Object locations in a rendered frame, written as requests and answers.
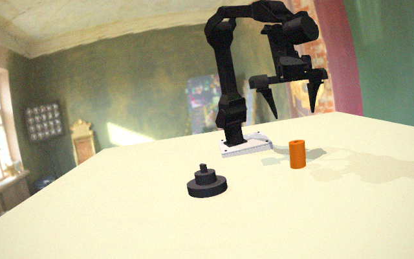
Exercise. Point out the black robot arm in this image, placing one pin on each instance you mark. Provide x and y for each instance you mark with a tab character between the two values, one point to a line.
296	29

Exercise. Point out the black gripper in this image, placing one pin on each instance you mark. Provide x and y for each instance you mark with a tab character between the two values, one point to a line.
261	82

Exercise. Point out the orange knob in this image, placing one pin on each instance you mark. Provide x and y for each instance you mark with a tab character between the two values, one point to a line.
297	154

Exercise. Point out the dark grey stepped round pedestal with shaft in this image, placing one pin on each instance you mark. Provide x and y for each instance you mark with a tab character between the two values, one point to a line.
206	183

